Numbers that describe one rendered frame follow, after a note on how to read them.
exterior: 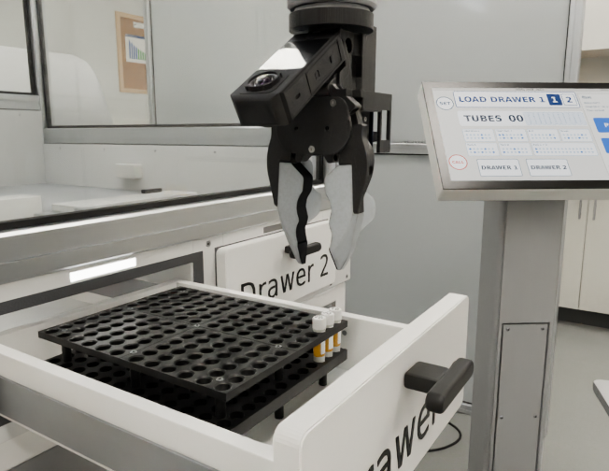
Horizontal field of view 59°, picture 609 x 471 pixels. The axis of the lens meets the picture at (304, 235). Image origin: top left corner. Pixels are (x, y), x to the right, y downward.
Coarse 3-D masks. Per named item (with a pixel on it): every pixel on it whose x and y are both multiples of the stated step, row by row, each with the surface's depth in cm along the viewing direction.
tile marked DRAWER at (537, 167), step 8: (528, 160) 119; (536, 160) 119; (544, 160) 119; (552, 160) 119; (560, 160) 119; (528, 168) 118; (536, 168) 118; (544, 168) 118; (552, 168) 118; (560, 168) 118; (568, 168) 118; (536, 176) 117; (544, 176) 117; (552, 176) 117; (560, 176) 117; (568, 176) 117
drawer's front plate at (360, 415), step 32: (416, 320) 43; (448, 320) 46; (384, 352) 37; (416, 352) 40; (448, 352) 47; (352, 384) 32; (384, 384) 35; (320, 416) 29; (352, 416) 31; (384, 416) 36; (416, 416) 41; (448, 416) 49; (288, 448) 27; (320, 448) 29; (352, 448) 32; (384, 448) 36; (416, 448) 42
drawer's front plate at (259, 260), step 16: (320, 224) 90; (256, 240) 76; (272, 240) 78; (320, 240) 90; (224, 256) 70; (240, 256) 72; (256, 256) 75; (272, 256) 79; (288, 256) 82; (320, 256) 90; (224, 272) 70; (240, 272) 73; (256, 272) 76; (272, 272) 79; (288, 272) 82; (320, 272) 91; (224, 288) 71; (240, 288) 73; (256, 288) 76; (288, 288) 83; (304, 288) 87; (320, 288) 92
